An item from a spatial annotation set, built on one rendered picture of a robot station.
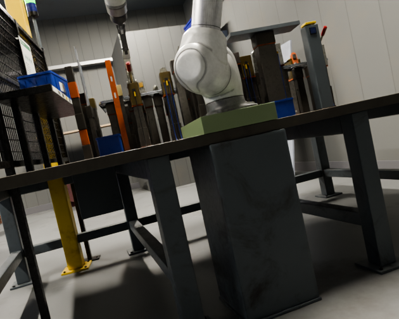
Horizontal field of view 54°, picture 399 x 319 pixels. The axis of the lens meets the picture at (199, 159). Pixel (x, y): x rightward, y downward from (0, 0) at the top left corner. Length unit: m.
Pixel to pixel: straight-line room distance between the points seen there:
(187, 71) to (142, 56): 5.37
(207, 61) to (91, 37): 7.04
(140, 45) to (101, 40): 1.71
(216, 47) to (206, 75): 0.11
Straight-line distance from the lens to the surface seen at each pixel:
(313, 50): 2.17
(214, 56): 1.29
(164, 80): 2.08
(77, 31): 8.26
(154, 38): 6.74
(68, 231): 2.80
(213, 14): 1.36
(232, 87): 1.47
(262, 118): 1.44
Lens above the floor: 0.68
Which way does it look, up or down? 3 degrees down
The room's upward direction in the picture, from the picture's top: 12 degrees counter-clockwise
